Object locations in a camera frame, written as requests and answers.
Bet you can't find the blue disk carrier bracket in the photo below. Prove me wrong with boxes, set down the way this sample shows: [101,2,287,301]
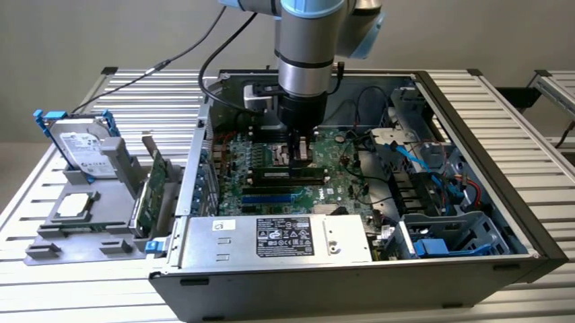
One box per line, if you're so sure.
[33,108,123,142]

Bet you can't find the grey metal disk bay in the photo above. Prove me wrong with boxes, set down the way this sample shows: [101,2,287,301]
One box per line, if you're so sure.
[395,211,514,260]

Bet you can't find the green Dell motherboard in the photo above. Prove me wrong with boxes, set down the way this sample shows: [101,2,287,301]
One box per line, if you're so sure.
[215,126,397,233]

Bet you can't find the open black PC case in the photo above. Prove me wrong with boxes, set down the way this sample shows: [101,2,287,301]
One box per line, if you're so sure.
[147,69,570,321]

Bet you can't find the green graphics card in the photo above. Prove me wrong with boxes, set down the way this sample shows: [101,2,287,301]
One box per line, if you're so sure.
[129,131,174,239]

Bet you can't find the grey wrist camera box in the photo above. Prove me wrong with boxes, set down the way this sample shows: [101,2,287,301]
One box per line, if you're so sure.
[242,82,283,130]

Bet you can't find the neighbouring slatted metal table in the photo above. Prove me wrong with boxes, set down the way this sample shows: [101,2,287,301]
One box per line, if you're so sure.
[526,69,575,149]

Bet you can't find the blue SATA wire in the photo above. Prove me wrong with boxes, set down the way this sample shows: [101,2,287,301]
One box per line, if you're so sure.
[391,141,464,206]

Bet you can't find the silver hard disk drive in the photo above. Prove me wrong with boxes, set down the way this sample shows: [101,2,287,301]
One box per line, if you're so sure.
[49,117,114,178]

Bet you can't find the green RAM stick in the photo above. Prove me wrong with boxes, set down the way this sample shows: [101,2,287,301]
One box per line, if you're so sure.
[254,167,327,180]

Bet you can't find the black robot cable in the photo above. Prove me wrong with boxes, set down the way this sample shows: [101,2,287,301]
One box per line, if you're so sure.
[198,11,266,117]

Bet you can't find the black case fan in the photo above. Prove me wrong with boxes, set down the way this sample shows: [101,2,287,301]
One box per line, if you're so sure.
[411,172,455,211]

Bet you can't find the black box behind table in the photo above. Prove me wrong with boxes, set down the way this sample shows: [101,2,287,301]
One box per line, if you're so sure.
[496,86,542,109]

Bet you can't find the black RAM slot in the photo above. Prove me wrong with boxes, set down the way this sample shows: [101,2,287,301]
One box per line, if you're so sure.
[242,185,326,196]

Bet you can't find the red SATA wire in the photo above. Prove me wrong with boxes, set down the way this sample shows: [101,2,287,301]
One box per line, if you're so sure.
[454,174,484,209]

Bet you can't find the silver CPU chip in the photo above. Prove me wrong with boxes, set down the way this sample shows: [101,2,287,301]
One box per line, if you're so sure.
[57,192,101,216]

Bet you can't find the silver power supply unit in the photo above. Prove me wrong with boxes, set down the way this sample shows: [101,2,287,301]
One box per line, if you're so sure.
[178,215,373,270]

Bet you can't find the metal CPU socket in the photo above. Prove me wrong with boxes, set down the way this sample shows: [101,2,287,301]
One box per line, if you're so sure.
[269,137,321,168]

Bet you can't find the grey parts rack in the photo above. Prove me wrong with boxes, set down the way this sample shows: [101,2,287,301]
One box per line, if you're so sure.
[25,136,186,266]

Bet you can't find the blue RAM slot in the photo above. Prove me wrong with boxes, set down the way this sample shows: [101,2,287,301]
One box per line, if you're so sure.
[241,192,297,204]

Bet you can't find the thin black cable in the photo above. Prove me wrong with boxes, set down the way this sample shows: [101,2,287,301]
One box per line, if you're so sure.
[71,5,229,114]

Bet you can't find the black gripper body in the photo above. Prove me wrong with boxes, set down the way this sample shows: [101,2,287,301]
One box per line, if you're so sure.
[275,92,329,132]

